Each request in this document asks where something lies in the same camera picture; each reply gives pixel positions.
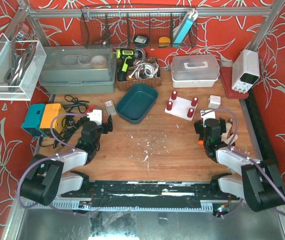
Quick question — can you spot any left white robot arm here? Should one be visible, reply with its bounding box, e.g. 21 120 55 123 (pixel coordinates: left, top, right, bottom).
16 115 113 209

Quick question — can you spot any yellow green cordless drill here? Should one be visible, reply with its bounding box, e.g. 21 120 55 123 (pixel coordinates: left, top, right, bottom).
115 48 144 82

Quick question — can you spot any small red spring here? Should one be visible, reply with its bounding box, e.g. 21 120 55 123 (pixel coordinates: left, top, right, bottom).
186 108 194 118

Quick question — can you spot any black cable bundle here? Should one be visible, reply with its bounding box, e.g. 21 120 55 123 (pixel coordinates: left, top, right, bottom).
39 94 91 151

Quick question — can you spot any blue white flat box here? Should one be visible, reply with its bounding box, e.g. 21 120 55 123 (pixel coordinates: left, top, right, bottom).
172 8 199 48

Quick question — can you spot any red small block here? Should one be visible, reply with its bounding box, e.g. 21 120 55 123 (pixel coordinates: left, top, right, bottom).
85 105 95 114

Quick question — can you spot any black wire basket shelf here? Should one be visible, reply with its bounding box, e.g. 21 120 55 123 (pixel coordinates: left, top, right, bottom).
80 4 198 48

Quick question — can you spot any clear acrylic box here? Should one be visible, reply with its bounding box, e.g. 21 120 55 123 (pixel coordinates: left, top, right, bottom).
0 34 47 101

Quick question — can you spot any teal plastic tray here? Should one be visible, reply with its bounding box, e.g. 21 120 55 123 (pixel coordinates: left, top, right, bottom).
116 83 159 125

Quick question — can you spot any white coiled cable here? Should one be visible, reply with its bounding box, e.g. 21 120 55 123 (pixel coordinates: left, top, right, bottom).
128 62 160 80

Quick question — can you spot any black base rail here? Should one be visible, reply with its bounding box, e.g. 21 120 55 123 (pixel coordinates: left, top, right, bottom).
62 180 238 209

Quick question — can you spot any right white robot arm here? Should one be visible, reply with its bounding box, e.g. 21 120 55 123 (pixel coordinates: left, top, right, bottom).
194 118 285 212

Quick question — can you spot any white cube adapter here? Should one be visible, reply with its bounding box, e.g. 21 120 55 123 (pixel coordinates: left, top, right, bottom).
207 95 221 109

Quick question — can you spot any small grey metal plate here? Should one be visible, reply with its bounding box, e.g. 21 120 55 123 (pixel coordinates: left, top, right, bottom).
104 100 117 116

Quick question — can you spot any black round tin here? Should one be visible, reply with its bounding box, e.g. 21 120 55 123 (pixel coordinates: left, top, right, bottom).
133 34 150 48

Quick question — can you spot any white plastic storage box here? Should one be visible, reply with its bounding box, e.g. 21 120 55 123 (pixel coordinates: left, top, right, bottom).
170 54 220 88

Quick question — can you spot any large red spring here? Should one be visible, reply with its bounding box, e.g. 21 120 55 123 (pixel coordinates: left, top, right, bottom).
170 90 178 101
191 97 198 107

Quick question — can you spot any wicker basket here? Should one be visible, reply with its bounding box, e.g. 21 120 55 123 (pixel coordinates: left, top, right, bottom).
116 57 162 92

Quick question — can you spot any white power supply unit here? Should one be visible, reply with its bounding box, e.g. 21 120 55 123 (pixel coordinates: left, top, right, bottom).
231 49 260 94

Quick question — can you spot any white peg board fixture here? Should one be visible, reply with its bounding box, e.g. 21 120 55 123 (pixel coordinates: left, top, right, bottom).
164 96 198 121

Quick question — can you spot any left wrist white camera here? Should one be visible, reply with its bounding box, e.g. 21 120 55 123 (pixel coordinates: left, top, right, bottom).
86 109 103 126

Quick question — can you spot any orange black screwdriver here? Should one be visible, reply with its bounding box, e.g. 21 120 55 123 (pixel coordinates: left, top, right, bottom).
198 140 204 146

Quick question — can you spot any yellow tape measure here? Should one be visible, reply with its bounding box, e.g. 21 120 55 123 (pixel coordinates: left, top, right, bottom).
158 36 171 48

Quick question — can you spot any red book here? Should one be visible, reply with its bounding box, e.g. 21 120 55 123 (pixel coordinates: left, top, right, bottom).
220 67 249 100

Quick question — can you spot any grey plastic toolbox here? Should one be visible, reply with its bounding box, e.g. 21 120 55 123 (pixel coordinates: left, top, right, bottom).
39 46 117 95

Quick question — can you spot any teal box device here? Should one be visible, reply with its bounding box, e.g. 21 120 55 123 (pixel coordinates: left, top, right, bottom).
21 103 46 137

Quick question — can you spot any black cable duct strip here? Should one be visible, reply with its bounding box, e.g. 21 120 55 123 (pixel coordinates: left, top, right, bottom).
245 90 279 167

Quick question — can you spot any yellow soldering station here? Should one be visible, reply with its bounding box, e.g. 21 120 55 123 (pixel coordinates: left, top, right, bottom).
39 103 66 138

